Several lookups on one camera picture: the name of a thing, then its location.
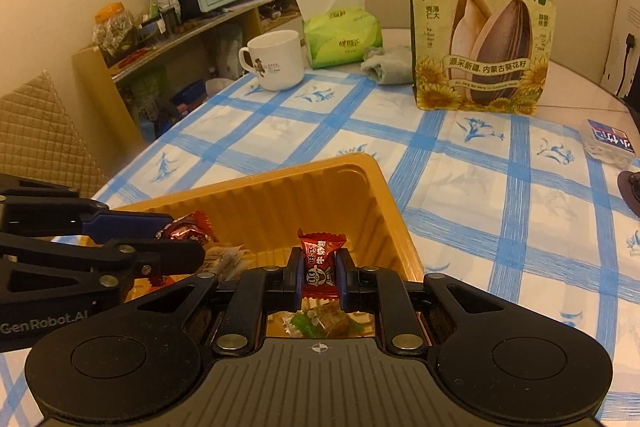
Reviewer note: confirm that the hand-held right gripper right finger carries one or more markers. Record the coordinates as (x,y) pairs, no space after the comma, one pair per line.
(342,277)

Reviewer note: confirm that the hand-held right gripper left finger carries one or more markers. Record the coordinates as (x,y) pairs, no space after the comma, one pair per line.
(297,272)

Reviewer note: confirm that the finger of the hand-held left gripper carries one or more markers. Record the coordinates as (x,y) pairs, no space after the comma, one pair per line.
(170,257)
(125,224)

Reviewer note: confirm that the red cartoon-face candy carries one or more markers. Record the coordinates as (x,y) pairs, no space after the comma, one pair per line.
(320,267)

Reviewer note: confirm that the red dark-print snack packet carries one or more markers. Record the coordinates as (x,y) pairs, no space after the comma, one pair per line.
(185,232)

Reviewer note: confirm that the green candy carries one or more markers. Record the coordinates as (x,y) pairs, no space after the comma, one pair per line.
(332,319)

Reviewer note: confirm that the tan candy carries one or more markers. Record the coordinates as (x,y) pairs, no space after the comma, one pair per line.
(227,259)

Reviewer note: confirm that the orange plastic tray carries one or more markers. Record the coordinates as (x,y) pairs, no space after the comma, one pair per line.
(370,217)

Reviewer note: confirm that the low quilted beige chair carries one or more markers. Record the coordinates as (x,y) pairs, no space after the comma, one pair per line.
(40,132)

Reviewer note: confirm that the wooden shelf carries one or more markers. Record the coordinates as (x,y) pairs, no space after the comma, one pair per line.
(95,92)

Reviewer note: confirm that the blue checked tablecloth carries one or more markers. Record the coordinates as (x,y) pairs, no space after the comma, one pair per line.
(500,217)

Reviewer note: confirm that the orange-lid plastic jar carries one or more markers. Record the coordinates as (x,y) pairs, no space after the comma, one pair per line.
(115,34)

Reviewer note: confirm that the white mug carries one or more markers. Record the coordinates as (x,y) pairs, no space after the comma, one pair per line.
(277,59)

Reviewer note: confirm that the grey cloth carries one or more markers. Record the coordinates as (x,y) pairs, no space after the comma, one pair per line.
(390,67)

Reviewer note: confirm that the green tissue pack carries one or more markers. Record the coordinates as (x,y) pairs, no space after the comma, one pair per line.
(340,37)

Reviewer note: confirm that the green sunflower seed bag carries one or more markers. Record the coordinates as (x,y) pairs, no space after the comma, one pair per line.
(480,32)

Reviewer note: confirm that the dark phone stand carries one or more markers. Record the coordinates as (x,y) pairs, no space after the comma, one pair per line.
(631,184)

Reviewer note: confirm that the dark cabinet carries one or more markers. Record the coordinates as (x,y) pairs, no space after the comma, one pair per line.
(617,32)

